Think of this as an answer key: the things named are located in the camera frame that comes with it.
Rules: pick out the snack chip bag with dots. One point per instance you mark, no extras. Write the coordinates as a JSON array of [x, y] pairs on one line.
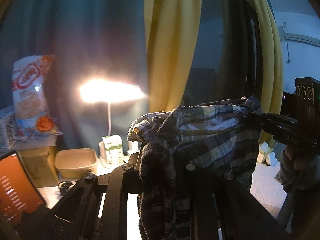
[[31, 110]]

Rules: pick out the white desk lamp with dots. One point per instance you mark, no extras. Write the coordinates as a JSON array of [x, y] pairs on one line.
[[109, 92]]

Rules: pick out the plaid blue cream pants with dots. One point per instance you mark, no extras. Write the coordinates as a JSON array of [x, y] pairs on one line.
[[212, 137]]

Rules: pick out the white illustrated box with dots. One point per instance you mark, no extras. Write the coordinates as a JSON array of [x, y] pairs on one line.
[[8, 127]]

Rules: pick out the white phone charger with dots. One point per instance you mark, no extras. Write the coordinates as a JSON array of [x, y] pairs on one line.
[[133, 146]]

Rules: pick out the yellow curtain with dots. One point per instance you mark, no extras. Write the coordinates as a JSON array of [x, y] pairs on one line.
[[171, 31], [272, 88]]

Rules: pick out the yellow curtain left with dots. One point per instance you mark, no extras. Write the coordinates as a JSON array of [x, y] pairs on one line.
[[171, 31]]

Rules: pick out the tablet with red screen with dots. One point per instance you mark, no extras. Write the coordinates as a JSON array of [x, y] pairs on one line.
[[18, 192]]

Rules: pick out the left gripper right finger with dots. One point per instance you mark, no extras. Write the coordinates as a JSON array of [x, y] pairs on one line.
[[224, 209]]

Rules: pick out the green white milk carton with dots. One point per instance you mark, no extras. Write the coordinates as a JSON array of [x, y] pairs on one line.
[[112, 149]]

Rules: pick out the right gloved hand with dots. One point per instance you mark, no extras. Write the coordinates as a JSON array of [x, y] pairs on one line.
[[298, 167]]

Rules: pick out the brown cardboard box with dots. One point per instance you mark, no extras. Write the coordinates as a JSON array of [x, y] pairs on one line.
[[40, 165]]

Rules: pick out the tan plastic food container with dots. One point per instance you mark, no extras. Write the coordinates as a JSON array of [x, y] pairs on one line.
[[75, 163]]

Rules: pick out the yellow curtain right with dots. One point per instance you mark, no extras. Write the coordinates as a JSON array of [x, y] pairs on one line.
[[272, 88]]

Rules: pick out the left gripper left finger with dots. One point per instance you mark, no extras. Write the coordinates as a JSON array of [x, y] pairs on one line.
[[96, 207]]

